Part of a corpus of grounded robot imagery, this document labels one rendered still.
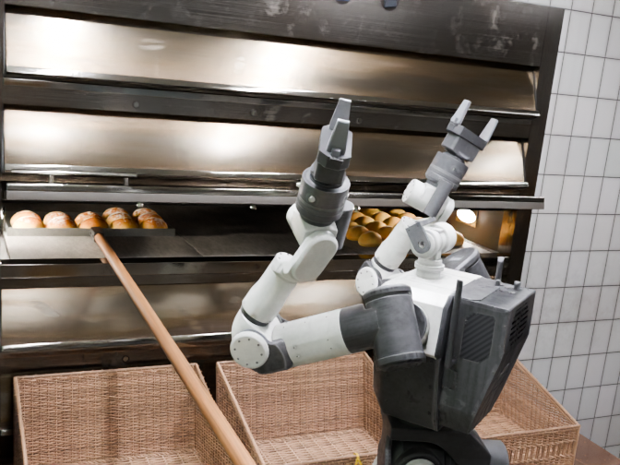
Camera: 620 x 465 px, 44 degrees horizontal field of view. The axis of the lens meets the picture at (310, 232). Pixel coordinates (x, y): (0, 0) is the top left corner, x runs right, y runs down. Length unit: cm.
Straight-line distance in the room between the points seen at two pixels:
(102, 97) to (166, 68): 20
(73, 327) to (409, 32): 141
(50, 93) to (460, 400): 137
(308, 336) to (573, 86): 185
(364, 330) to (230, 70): 114
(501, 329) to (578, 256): 174
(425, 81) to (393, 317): 137
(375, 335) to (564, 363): 200
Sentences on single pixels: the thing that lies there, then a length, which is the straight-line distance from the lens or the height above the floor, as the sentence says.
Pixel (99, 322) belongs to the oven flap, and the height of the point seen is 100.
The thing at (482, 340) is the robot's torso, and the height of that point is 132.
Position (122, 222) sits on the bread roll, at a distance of 272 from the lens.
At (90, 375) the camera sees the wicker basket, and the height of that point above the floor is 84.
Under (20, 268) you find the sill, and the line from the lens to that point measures 234.
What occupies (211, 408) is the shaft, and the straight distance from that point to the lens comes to 142.
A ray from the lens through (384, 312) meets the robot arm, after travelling 145.
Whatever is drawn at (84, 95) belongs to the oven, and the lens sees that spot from 228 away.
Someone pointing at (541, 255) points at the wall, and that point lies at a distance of 313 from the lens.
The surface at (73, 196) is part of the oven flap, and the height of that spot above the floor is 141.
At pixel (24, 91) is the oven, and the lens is 226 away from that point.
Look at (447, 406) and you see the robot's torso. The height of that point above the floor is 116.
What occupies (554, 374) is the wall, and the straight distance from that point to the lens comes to 338.
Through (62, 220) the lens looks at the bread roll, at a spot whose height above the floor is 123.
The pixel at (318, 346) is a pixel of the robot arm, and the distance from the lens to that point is 149.
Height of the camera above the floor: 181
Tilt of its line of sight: 12 degrees down
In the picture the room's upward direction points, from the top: 6 degrees clockwise
